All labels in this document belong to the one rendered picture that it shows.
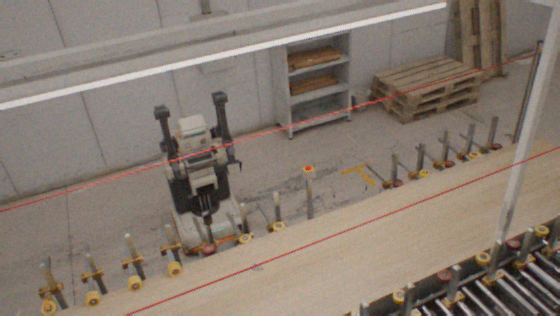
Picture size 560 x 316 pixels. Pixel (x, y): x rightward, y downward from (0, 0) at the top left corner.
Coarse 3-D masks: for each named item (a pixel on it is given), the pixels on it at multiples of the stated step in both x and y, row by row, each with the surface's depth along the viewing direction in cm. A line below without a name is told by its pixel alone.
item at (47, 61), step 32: (320, 0) 217; (352, 0) 223; (544, 0) 203; (160, 32) 194; (192, 32) 198; (0, 64) 177; (32, 64) 177; (64, 64) 182; (544, 64) 212; (544, 96) 221; (512, 192) 254
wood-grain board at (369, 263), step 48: (384, 192) 337; (432, 192) 333; (480, 192) 329; (528, 192) 325; (288, 240) 303; (336, 240) 300; (384, 240) 297; (432, 240) 294; (480, 240) 290; (144, 288) 277; (192, 288) 275; (240, 288) 272; (288, 288) 270; (336, 288) 267; (384, 288) 265
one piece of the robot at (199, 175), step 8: (208, 128) 372; (176, 136) 364; (200, 136) 364; (208, 136) 366; (176, 144) 360; (184, 144) 362; (192, 144) 365; (200, 144) 368; (208, 144) 371; (184, 152) 366; (192, 168) 381; (200, 168) 382; (208, 168) 383; (192, 176) 381; (200, 176) 384; (208, 176) 386; (192, 184) 381; (200, 184) 383; (216, 184) 391
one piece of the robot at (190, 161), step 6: (198, 150) 368; (204, 150) 370; (210, 150) 372; (192, 156) 368; (198, 156) 370; (204, 156) 370; (210, 156) 369; (186, 162) 364; (192, 162) 364; (198, 162) 363; (204, 162) 365; (216, 162) 373; (186, 168) 364; (186, 174) 371
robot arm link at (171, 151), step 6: (156, 114) 317; (168, 114) 321; (156, 120) 319; (162, 120) 320; (162, 126) 323; (168, 132) 326; (168, 138) 329; (168, 144) 331; (168, 150) 333; (174, 150) 335; (168, 156) 336; (174, 156) 338
